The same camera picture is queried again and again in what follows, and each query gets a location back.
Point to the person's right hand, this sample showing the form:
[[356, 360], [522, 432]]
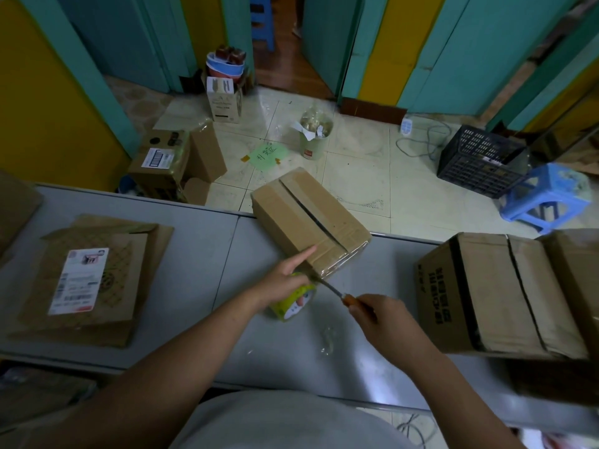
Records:
[[383, 322]]

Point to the person's left hand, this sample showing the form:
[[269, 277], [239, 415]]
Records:
[[276, 281]]

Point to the person's right fingers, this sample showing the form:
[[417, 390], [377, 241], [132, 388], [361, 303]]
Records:
[[362, 310]]

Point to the clear packing tape roll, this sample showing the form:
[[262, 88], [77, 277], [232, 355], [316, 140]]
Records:
[[292, 301]]

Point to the person's right forearm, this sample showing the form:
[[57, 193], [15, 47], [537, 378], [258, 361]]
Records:
[[458, 406]]

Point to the person's left forearm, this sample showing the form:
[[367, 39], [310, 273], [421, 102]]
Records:
[[154, 378]]

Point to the crumpled clear tape scrap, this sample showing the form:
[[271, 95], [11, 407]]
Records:
[[327, 341]]

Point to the small taped cardboard box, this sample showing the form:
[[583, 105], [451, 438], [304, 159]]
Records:
[[309, 219]]

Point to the person's white shirt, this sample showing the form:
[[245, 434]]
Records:
[[290, 423]]

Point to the large printed cardboard box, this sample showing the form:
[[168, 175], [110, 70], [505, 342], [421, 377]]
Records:
[[505, 294]]

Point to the green waste bin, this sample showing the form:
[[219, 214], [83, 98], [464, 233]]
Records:
[[316, 135]]

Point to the green paper note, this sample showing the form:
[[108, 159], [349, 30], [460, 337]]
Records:
[[266, 155]]

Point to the white power strip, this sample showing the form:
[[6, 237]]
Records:
[[406, 124]]

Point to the black plastic crate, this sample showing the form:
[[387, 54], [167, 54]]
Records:
[[482, 161]]

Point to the brown wooden door threshold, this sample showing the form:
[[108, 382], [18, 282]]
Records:
[[372, 109]]

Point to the light blue plastic stool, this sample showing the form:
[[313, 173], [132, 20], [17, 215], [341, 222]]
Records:
[[545, 196]]

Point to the plain brown paper mailer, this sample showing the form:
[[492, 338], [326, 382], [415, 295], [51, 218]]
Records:
[[140, 257]]

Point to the open cardboard box with label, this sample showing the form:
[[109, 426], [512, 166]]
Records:
[[173, 163]]

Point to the white printed carton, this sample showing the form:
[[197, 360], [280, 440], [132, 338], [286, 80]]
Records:
[[224, 100]]

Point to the stack of plastic basins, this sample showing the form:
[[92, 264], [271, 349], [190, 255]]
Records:
[[225, 65]]

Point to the brown mailer with white label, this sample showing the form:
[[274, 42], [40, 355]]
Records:
[[79, 280]]

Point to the dark blue plastic stool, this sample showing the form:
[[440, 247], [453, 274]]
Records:
[[262, 20]]

